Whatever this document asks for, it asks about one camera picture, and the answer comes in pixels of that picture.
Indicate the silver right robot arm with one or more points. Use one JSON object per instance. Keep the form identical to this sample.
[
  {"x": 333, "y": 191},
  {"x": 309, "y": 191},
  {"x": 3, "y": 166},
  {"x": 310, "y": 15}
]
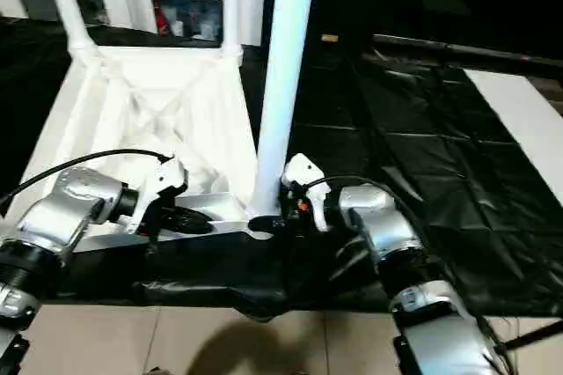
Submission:
[{"x": 382, "y": 221}]

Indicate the white plastic table top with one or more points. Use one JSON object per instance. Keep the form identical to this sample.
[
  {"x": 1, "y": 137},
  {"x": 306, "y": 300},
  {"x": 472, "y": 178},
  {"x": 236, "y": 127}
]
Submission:
[{"x": 154, "y": 106}]

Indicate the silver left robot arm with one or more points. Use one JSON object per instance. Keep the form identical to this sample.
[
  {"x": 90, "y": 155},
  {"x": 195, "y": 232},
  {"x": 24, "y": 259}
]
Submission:
[{"x": 66, "y": 203}]

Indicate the black flat screen television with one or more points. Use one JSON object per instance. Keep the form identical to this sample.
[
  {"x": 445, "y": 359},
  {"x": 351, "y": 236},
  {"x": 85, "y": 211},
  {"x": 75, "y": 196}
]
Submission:
[{"x": 462, "y": 47}]

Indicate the black plastic mat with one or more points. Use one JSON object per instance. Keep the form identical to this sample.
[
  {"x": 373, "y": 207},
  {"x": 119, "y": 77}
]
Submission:
[{"x": 440, "y": 150}]

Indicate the small yellow label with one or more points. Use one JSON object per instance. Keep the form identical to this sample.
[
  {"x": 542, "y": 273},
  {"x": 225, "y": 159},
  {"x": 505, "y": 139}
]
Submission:
[{"x": 330, "y": 38}]

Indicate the black metal table leg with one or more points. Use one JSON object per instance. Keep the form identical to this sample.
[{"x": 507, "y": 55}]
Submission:
[{"x": 532, "y": 335}]

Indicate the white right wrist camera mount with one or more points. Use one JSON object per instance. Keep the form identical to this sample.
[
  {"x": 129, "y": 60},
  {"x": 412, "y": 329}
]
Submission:
[{"x": 308, "y": 172}]

